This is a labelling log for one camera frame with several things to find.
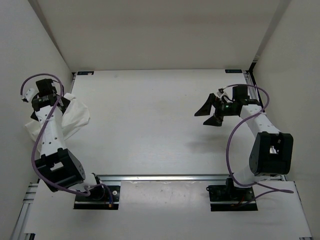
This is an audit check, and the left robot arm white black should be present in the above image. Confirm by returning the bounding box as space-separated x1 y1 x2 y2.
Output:
31 78 105 200

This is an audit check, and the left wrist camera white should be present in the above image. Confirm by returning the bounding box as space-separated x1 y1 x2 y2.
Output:
21 88 37 103

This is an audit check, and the aluminium front rail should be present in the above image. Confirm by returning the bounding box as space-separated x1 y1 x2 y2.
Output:
98 174 229 182

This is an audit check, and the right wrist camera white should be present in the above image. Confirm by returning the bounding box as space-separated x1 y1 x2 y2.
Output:
217 88 228 99

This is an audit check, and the blue label corner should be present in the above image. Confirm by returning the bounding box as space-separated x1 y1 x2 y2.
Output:
225 69 243 74
76 71 94 76

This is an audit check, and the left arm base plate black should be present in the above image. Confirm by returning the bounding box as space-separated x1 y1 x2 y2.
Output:
73 184 121 211

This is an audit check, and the blue label left corner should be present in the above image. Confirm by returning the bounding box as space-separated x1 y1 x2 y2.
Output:
76 71 94 76

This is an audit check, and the white pleated skirt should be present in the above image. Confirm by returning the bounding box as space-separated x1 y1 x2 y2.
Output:
25 92 90 142

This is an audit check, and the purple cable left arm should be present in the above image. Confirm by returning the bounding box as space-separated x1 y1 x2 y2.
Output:
19 72 113 198

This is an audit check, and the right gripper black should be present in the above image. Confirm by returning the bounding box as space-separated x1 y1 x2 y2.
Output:
194 93 237 127

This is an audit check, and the blue label right corner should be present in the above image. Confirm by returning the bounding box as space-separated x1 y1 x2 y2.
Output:
225 69 243 74

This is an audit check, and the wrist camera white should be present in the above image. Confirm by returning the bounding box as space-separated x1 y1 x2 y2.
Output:
21 88 37 103
217 88 228 99

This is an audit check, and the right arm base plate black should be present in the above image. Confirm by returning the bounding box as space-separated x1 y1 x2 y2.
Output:
206 185 258 212

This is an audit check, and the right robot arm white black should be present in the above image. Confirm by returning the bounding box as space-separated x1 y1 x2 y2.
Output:
194 83 294 201

